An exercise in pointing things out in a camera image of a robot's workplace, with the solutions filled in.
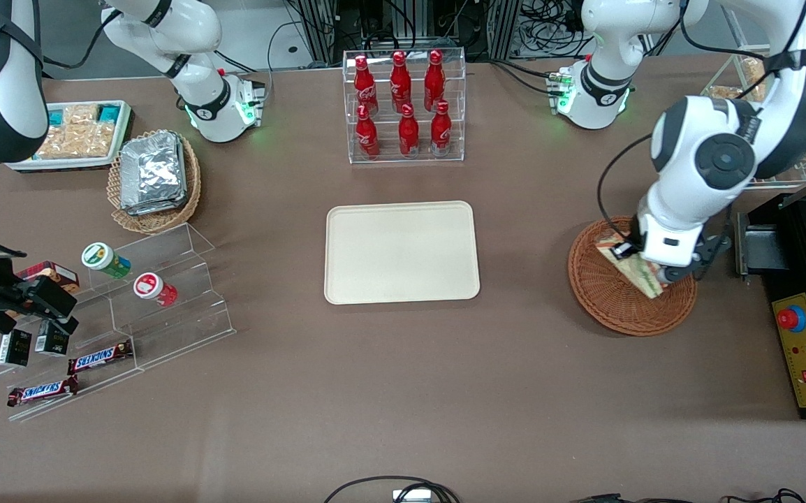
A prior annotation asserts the red cola bottle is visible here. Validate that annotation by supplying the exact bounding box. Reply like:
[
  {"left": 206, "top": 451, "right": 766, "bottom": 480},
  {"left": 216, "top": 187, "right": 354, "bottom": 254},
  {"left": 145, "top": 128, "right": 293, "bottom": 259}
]
[
  {"left": 390, "top": 50, "right": 412, "bottom": 112},
  {"left": 354, "top": 56, "right": 379, "bottom": 116},
  {"left": 424, "top": 50, "right": 446, "bottom": 111},
  {"left": 399, "top": 103, "right": 420, "bottom": 157},
  {"left": 431, "top": 100, "right": 453, "bottom": 155},
  {"left": 356, "top": 105, "right": 380, "bottom": 159}
]

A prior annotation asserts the green snack cup white lid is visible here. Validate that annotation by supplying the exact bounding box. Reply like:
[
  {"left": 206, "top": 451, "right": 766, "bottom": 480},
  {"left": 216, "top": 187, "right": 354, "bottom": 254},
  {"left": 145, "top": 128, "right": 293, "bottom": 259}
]
[{"left": 82, "top": 242, "right": 132, "bottom": 279}]

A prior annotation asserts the red brown chocolate box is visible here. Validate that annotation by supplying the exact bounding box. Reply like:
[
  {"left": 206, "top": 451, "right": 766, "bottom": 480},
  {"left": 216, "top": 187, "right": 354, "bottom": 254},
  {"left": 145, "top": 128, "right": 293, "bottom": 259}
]
[{"left": 15, "top": 261, "right": 80, "bottom": 294}]

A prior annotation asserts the clear acrylic stepped stand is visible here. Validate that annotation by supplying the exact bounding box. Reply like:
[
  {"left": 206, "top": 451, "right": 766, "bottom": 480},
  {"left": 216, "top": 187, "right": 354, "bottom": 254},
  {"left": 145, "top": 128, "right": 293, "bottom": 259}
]
[{"left": 0, "top": 222, "right": 237, "bottom": 422}]

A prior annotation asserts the white rectangular snack tray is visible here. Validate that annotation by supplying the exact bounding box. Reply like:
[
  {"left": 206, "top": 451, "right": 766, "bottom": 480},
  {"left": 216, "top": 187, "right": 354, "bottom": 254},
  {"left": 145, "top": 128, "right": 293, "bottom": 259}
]
[{"left": 6, "top": 100, "right": 135, "bottom": 173}]

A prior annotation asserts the black cable loop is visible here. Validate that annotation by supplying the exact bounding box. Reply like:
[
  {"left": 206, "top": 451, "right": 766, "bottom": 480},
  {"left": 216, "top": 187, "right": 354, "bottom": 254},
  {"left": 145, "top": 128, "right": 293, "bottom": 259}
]
[{"left": 324, "top": 476, "right": 460, "bottom": 503}]

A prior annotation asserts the triangular sandwich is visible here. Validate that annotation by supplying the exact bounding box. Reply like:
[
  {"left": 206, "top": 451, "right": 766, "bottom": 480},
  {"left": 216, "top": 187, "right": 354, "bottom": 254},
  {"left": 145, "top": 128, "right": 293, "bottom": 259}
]
[{"left": 595, "top": 234, "right": 666, "bottom": 300}]

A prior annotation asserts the beige rectangular serving tray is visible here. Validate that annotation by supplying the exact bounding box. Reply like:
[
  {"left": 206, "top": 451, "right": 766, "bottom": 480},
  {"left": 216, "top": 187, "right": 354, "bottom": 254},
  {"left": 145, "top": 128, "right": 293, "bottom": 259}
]
[{"left": 324, "top": 201, "right": 481, "bottom": 306}]

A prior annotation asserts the black cable bundle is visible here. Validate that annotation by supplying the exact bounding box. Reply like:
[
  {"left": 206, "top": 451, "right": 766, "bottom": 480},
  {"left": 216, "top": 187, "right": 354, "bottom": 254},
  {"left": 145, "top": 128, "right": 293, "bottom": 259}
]
[{"left": 518, "top": 0, "right": 596, "bottom": 58}]

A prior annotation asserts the light tan wicker basket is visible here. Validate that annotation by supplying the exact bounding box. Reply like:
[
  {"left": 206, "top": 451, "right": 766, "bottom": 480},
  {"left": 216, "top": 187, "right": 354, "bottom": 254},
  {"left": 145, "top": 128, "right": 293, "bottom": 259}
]
[{"left": 107, "top": 130, "right": 202, "bottom": 234}]

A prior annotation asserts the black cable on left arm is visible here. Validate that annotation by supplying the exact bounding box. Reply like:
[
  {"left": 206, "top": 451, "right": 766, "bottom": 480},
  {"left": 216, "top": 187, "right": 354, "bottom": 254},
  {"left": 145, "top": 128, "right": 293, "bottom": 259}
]
[{"left": 596, "top": 134, "right": 654, "bottom": 245}]

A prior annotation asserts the silver foil packet stack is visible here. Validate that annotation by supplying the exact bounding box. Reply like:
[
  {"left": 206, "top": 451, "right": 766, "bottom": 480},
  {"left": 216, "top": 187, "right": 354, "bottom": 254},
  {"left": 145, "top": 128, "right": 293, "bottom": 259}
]
[{"left": 119, "top": 131, "right": 188, "bottom": 216}]

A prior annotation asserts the small black box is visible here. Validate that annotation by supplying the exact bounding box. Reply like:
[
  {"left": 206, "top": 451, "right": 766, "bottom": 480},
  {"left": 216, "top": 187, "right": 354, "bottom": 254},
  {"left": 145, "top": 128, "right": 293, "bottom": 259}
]
[
  {"left": 0, "top": 328, "right": 32, "bottom": 367},
  {"left": 35, "top": 320, "right": 71, "bottom": 357}
]

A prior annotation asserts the black metal machine base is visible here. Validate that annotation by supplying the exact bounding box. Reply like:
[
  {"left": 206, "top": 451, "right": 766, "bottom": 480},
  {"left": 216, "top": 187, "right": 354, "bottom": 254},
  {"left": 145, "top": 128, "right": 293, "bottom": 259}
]
[{"left": 735, "top": 192, "right": 806, "bottom": 421}]

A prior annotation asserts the brown Snickers bar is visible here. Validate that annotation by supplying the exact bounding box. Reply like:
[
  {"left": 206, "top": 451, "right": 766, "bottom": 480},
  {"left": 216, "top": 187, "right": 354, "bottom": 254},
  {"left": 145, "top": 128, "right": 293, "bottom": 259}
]
[
  {"left": 6, "top": 375, "right": 80, "bottom": 408},
  {"left": 68, "top": 340, "right": 133, "bottom": 375}
]

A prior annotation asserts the aluminium frame rack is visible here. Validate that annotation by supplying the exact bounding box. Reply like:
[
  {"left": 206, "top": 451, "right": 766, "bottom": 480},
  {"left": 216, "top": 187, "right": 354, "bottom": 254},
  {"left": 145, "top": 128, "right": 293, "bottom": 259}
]
[{"left": 302, "top": 0, "right": 522, "bottom": 65}]

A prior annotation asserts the red snack cup white lid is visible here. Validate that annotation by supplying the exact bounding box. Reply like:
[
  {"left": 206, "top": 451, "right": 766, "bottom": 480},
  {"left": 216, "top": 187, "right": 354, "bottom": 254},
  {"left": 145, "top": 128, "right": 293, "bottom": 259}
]
[{"left": 133, "top": 272, "right": 178, "bottom": 307}]

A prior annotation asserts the brown round wicker basket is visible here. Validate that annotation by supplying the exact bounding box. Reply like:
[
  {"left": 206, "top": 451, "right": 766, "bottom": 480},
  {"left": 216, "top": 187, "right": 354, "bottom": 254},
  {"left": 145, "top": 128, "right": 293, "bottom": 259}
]
[{"left": 568, "top": 216, "right": 698, "bottom": 337}]

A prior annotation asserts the clear acrylic bottle rack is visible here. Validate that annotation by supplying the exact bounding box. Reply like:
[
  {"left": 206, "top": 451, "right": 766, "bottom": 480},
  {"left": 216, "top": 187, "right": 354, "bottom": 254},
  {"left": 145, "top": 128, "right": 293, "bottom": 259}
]
[{"left": 343, "top": 48, "right": 467, "bottom": 165}]

